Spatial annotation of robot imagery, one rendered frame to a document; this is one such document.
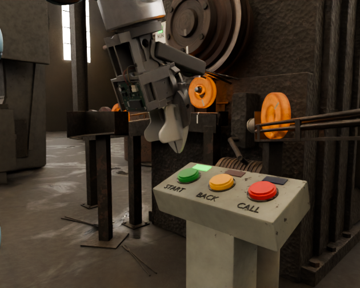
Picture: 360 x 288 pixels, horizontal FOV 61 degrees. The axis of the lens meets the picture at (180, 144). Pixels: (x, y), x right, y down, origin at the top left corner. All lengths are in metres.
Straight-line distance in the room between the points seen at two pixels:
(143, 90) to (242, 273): 0.32
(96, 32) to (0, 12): 9.38
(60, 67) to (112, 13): 11.66
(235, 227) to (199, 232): 0.08
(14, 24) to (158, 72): 3.44
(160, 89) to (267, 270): 0.42
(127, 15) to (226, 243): 0.35
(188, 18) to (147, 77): 1.02
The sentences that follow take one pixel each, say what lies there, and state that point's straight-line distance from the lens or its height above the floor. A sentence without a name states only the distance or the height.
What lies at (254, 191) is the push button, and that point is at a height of 0.61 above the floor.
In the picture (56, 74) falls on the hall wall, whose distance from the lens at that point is 12.00.
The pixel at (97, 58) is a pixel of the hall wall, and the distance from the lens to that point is 12.84.
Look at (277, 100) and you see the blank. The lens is 1.02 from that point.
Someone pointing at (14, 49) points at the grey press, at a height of 1.37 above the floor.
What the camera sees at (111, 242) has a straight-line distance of 1.78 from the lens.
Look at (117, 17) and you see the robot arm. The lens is 0.45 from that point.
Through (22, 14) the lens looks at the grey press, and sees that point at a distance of 3.92.
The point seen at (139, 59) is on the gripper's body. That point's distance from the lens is 0.45.
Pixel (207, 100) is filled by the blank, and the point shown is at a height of 0.77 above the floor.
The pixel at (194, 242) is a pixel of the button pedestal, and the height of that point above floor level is 0.50.
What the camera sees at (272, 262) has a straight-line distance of 0.68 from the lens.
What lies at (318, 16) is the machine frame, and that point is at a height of 1.10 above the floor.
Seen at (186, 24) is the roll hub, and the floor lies 1.10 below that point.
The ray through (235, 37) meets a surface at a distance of 1.38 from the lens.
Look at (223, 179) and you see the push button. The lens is 0.50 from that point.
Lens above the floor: 0.72
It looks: 6 degrees down
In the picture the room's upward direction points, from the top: straight up
